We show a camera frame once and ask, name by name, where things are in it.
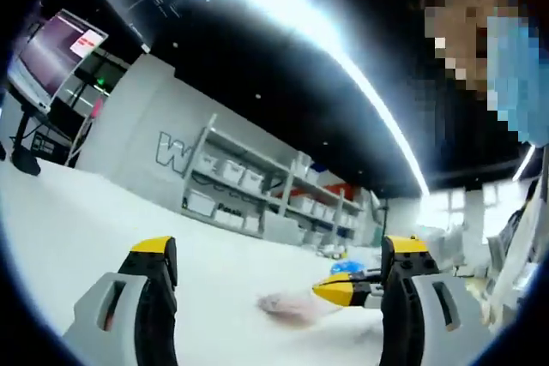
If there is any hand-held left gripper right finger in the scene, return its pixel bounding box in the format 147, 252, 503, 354
379, 235, 494, 366

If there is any black equipment case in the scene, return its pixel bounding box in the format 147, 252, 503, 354
32, 123, 72, 155

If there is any person's head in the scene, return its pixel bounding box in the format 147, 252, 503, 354
409, 0, 549, 161

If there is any clear resealable bag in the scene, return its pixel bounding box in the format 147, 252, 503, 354
256, 291, 340, 328

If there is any grey metal shelf unit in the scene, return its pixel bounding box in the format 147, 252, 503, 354
182, 112, 365, 247

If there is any short ceiling light strip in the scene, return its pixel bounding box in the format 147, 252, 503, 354
510, 145, 536, 183

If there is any open silver laptop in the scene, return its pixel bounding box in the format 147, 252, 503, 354
6, 8, 109, 115

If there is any blue pink tissue packet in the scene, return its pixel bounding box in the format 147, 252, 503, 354
332, 258, 365, 275

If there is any black laptop stand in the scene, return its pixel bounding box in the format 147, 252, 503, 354
10, 111, 44, 177

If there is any long ceiling light strip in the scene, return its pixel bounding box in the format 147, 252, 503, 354
188, 0, 431, 195

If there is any grey wall lettering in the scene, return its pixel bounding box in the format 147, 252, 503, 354
156, 129, 190, 174

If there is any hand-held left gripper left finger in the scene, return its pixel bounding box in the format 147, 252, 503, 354
62, 235, 179, 366

